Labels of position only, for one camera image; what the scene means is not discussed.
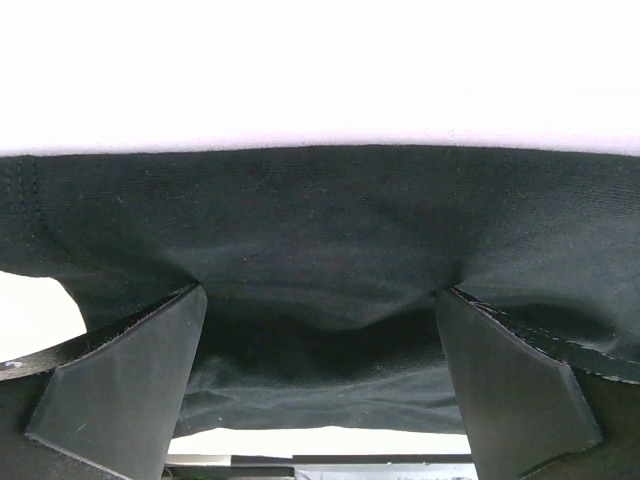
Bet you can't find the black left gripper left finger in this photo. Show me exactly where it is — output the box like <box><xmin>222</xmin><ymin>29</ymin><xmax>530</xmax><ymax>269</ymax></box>
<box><xmin>1</xmin><ymin>285</ymin><xmax>207</xmax><ymax>479</ymax></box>

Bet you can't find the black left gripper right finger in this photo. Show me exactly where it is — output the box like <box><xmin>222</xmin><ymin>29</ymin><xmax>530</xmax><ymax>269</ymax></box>
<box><xmin>435</xmin><ymin>288</ymin><xmax>639</xmax><ymax>479</ymax></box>

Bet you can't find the black flower print t-shirt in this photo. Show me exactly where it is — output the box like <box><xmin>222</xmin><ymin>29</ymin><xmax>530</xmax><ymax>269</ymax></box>
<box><xmin>1</xmin><ymin>146</ymin><xmax>639</xmax><ymax>437</ymax></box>

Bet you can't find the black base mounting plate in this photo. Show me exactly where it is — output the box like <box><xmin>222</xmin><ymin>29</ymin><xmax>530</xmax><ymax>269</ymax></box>
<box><xmin>162</xmin><ymin>454</ymin><xmax>478</xmax><ymax>479</ymax></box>

